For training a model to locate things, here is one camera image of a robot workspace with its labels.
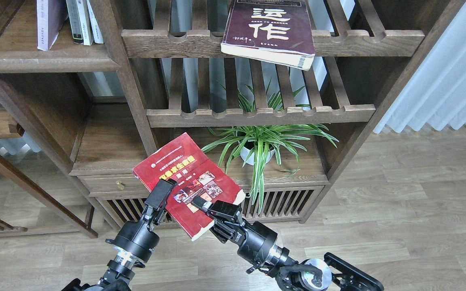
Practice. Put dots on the white pleated curtain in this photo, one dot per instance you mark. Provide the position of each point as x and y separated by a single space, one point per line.
436 95

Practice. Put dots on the green spider plant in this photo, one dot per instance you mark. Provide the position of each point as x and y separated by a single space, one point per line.
233 139

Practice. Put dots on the dark red Chinese book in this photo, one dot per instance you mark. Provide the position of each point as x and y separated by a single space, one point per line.
277 31

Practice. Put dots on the dark wooden bookshelf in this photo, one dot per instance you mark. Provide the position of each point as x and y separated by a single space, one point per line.
97 111

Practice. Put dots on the brass drawer knob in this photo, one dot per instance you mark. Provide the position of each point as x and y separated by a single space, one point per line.
120 185

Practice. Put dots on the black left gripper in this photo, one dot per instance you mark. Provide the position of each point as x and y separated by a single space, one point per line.
136 240

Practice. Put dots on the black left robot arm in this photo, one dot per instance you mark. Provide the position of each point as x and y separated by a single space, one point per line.
116 278

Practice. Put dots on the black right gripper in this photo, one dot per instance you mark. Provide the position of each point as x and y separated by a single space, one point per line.
255 241

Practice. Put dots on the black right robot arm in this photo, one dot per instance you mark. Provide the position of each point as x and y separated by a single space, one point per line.
316 274

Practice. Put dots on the white lavender paperback book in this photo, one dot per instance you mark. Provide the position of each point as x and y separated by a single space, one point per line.
51 15

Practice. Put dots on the grey upright book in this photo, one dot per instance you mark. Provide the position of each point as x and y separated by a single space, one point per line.
73 13

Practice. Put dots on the white upright book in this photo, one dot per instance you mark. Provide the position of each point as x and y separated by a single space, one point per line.
86 30
96 32

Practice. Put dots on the red textbook with photos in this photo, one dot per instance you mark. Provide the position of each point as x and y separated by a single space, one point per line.
196 175

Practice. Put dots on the white upright book right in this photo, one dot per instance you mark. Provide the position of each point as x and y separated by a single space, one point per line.
96 32

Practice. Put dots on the white plant pot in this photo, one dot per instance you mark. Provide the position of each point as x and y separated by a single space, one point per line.
248 155

